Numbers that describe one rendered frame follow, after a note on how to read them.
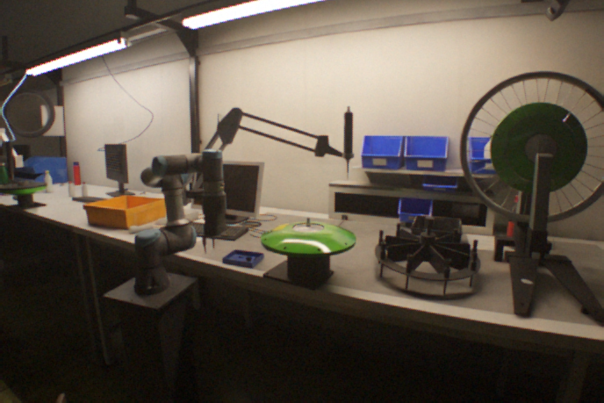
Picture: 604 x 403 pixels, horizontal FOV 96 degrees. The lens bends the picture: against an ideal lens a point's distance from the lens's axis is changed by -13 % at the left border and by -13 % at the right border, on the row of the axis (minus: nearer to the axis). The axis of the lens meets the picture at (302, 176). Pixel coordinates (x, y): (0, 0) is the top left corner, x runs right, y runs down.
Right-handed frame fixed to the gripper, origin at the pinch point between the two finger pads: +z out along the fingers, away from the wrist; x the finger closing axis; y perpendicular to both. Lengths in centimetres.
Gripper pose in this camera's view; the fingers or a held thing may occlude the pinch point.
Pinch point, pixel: (209, 250)
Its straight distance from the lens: 107.0
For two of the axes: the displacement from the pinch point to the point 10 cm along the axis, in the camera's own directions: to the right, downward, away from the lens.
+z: 0.0, 9.9, 1.3
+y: 9.7, 0.3, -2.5
